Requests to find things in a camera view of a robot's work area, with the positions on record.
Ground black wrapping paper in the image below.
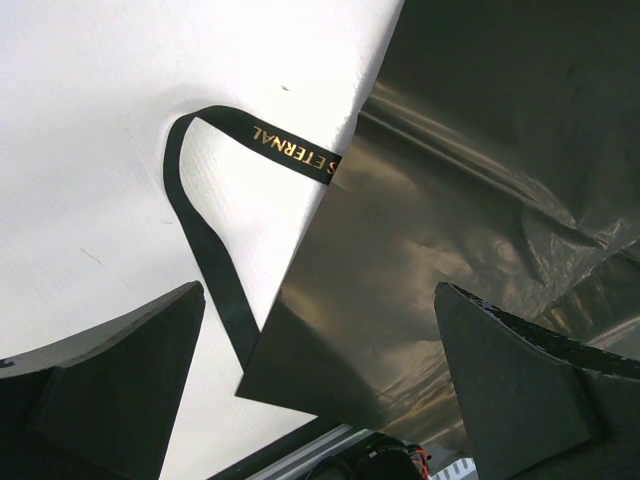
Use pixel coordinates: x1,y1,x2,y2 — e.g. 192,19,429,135
237,1,639,451

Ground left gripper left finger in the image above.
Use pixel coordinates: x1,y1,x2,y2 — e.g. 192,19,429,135
1,281,205,479

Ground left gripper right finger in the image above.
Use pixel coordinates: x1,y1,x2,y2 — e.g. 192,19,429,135
434,282,639,479

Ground left white cable duct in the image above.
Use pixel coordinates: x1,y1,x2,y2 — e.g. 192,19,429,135
430,457,478,480

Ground black gold-lettered ribbon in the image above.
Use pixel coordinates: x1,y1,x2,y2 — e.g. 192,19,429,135
162,105,342,368

